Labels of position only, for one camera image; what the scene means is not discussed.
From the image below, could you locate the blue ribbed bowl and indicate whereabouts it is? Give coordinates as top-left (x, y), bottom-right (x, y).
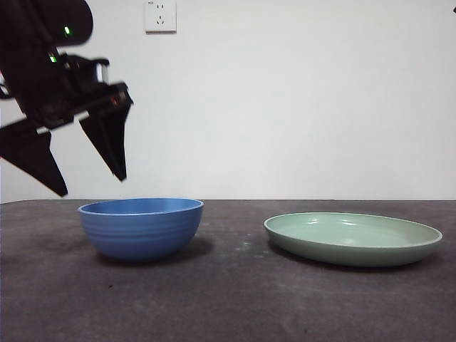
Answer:
top-left (77, 197), bottom-right (205, 264)

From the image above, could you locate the green shallow plate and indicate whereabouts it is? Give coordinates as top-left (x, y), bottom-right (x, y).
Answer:
top-left (263, 212), bottom-right (444, 268)

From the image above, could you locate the white wall socket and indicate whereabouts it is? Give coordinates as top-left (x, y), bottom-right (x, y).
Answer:
top-left (144, 0), bottom-right (177, 35)

